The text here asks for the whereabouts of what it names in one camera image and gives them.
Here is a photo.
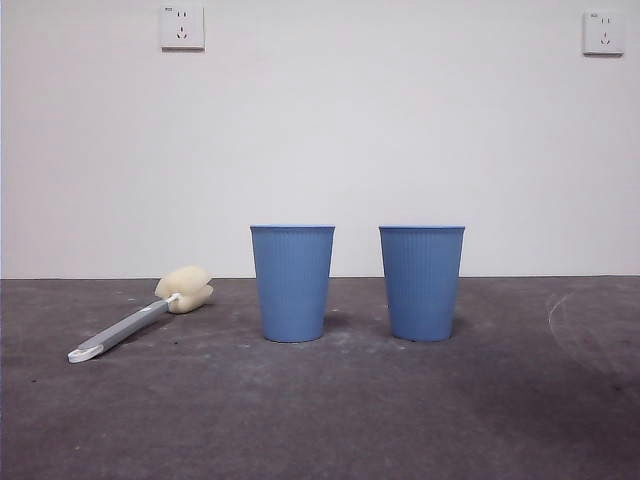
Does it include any white wall socket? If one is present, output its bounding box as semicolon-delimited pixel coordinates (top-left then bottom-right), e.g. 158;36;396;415
582;12;626;56
160;3;206;51

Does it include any blue ribbed plastic cup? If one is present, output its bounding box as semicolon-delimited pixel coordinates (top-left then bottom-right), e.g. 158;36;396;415
378;224;466;344
249;224;337;344

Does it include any sponge cup brush grey handle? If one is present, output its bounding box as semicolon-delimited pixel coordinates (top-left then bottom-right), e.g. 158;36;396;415
67;266;214;365

